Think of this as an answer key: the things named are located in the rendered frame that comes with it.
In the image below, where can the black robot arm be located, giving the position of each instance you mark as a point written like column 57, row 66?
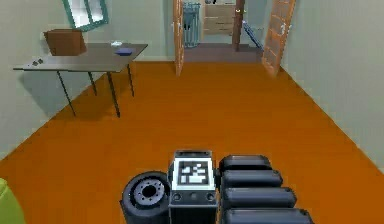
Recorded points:
column 246, row 193

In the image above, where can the dark brown wooden post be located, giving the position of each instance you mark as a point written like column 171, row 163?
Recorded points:
column 238, row 25

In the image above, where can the light wooden chest of drawers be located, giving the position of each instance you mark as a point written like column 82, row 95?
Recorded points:
column 218, row 18

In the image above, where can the brown cardboard box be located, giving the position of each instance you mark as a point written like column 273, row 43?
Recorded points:
column 65, row 41

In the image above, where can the white small object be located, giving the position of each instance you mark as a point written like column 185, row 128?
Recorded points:
column 116, row 43

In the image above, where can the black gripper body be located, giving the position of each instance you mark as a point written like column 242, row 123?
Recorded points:
column 146, row 195

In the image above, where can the teal framed window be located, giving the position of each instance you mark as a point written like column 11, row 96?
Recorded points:
column 87, row 13

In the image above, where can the blue slanted bar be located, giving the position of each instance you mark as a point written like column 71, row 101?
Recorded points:
column 251, row 35

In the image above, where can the teal slatted chair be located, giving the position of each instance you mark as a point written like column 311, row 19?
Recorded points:
column 191, row 23

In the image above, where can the grey table with black legs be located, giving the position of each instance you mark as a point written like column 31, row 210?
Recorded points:
column 86, row 60

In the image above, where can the lime green cushion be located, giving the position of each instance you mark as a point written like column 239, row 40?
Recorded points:
column 9, row 205

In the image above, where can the small dark object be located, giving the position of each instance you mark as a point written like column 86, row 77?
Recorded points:
column 37, row 62

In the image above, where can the blue flat dish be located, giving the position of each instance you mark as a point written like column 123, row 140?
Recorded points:
column 124, row 51

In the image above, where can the orange wooden room door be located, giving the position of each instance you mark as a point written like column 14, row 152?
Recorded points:
column 178, row 36
column 277, row 36

